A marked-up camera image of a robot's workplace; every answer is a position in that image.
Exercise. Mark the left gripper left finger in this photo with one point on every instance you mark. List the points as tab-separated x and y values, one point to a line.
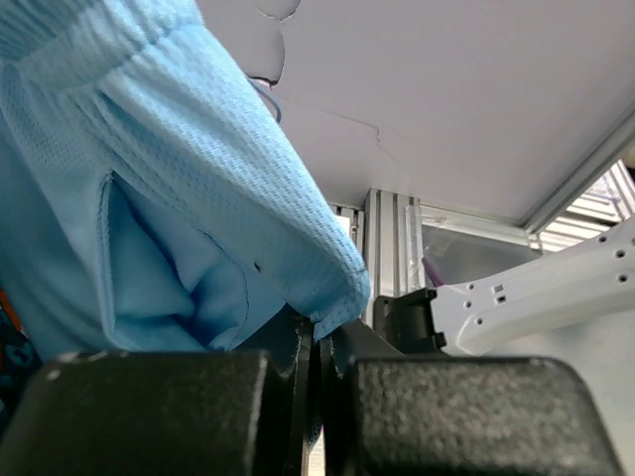
116	413

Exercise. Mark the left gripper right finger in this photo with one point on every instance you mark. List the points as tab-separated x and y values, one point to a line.
386	413

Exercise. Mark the light blue shorts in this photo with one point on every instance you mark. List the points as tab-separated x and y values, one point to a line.
149	199

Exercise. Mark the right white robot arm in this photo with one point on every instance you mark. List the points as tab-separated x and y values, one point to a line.
591	279

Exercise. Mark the orange blue patterned shorts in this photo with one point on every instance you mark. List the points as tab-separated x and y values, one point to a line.
19	359

